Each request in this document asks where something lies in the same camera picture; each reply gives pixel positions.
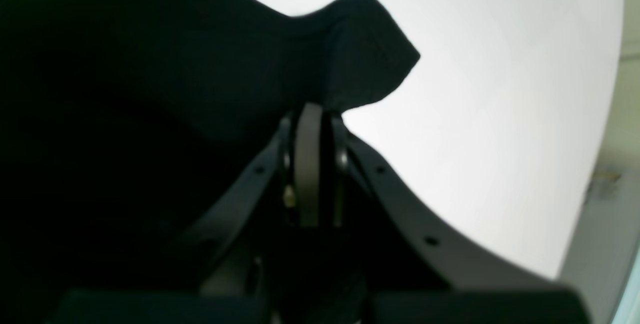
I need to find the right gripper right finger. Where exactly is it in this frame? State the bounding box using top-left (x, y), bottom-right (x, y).
top-left (329, 114), bottom-right (590, 323)

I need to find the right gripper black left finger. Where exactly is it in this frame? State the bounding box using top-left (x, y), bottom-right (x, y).
top-left (165, 103), bottom-right (325, 323)

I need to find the black T-shirt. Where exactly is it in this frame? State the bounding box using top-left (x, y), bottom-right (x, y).
top-left (1, 0), bottom-right (420, 323)

